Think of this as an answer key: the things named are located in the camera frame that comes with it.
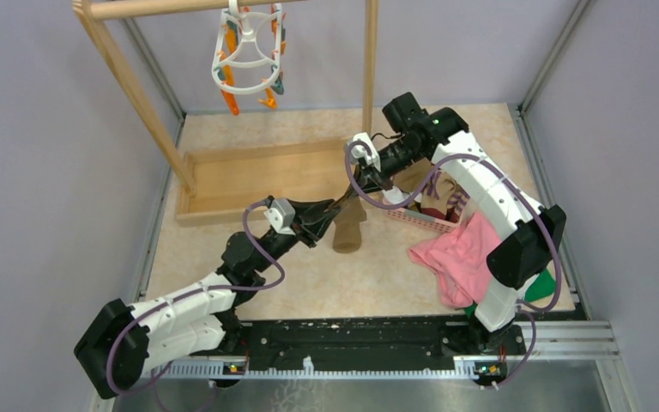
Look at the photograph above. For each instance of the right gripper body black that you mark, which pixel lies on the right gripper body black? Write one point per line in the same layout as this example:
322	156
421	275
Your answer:
371	170

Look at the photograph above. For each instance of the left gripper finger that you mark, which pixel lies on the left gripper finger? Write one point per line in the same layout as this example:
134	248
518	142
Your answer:
315	224
311	213

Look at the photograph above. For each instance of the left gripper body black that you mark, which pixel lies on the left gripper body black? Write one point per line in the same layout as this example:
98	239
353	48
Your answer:
283	242

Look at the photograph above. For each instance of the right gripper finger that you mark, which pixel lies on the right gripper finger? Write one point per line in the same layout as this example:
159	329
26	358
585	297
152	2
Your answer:
349	200
374	182

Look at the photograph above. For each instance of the brown sock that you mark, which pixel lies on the brown sock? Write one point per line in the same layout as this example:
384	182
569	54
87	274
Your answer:
347	237
413	177

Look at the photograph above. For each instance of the white round clip hanger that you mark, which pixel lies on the white round clip hanger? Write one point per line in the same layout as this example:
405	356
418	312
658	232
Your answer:
250	41

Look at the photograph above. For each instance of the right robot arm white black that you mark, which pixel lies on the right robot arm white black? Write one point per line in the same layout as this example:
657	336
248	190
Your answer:
530	232

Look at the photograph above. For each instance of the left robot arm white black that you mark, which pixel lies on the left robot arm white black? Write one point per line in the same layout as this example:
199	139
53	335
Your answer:
126	341

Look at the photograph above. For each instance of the white sock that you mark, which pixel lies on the white sock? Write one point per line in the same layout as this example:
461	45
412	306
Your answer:
394	196

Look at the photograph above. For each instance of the wooden clothes rack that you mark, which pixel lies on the wooden clothes rack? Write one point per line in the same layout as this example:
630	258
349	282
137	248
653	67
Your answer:
213	181

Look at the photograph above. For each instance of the purple striped tan sock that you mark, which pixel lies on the purple striped tan sock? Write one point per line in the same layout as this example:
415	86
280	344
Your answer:
443	198

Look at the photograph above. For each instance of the pink plastic basket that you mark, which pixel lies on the pink plastic basket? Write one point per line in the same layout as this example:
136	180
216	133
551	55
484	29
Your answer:
411	214

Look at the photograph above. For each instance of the pink cloth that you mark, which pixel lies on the pink cloth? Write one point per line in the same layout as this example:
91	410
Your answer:
459	261

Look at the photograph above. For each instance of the green cloth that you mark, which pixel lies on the green cloth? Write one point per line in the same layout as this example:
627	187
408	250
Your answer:
543	287

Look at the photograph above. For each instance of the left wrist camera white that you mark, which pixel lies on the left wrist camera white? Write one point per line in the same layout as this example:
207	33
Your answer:
280	215

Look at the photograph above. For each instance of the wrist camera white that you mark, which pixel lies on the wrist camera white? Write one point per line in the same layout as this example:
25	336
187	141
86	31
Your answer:
361	150
280	215

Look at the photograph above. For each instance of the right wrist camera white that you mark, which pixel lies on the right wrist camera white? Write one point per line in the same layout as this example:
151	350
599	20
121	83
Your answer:
361	150

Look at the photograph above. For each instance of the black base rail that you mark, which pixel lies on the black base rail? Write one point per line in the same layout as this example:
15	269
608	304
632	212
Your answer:
361	346

